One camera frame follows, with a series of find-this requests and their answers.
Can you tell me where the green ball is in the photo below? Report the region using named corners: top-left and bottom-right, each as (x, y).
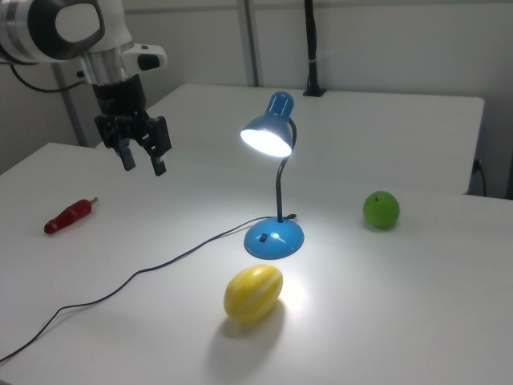
top-left (362, 190), bottom-right (401, 230)

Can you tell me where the red chili pepper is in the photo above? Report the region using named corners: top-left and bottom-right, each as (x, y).
top-left (43, 196), bottom-right (99, 236)

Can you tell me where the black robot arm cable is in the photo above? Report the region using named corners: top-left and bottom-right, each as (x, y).
top-left (9, 63), bottom-right (87, 94)

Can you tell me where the yellow lemon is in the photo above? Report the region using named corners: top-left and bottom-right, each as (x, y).
top-left (223, 264), bottom-right (285, 324)

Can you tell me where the thin dark lamp cable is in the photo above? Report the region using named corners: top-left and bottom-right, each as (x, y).
top-left (0, 212), bottom-right (298, 364)

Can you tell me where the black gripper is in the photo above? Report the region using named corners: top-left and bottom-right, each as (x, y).
top-left (94, 75), bottom-right (173, 178)

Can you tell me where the black clamped camera pole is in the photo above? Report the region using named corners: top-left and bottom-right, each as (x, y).
top-left (302, 0), bottom-right (327, 98)

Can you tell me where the blue desk lamp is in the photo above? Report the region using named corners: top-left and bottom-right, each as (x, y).
top-left (239, 91), bottom-right (305, 260)

